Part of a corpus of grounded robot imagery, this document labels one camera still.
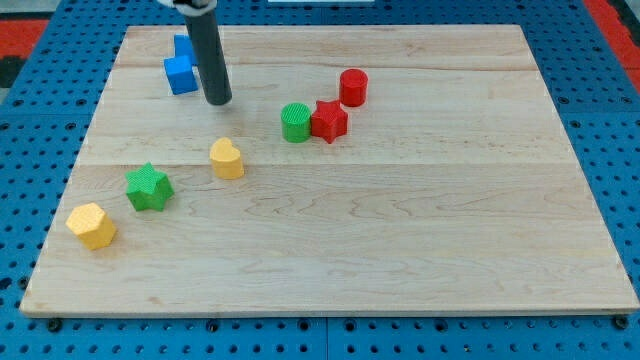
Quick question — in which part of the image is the light wooden board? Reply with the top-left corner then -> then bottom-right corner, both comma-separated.
20,25 -> 639,318

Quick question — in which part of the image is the red star block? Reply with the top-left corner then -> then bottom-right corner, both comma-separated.
311,100 -> 348,144

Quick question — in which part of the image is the green cylinder block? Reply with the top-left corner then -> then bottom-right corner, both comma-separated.
280,103 -> 311,143

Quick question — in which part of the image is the yellow heart block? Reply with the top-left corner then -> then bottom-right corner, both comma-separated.
209,137 -> 245,180

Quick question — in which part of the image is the red cylinder block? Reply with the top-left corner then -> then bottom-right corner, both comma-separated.
339,68 -> 368,107

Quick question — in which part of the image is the green star block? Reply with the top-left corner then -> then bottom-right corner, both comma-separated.
125,163 -> 174,212

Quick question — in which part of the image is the blue cube block front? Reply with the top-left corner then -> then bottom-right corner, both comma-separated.
163,55 -> 198,95

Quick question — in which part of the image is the blue block behind rod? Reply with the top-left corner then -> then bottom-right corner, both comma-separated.
173,34 -> 198,66

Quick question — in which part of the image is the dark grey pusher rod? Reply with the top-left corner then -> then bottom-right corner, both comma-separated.
185,9 -> 232,106

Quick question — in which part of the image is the yellow hexagon block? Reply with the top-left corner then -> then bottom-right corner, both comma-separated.
65,203 -> 117,250

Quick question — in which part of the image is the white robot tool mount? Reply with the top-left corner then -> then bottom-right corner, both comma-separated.
157,0 -> 217,13

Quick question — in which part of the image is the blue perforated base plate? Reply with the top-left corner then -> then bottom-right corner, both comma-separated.
1,0 -> 639,359

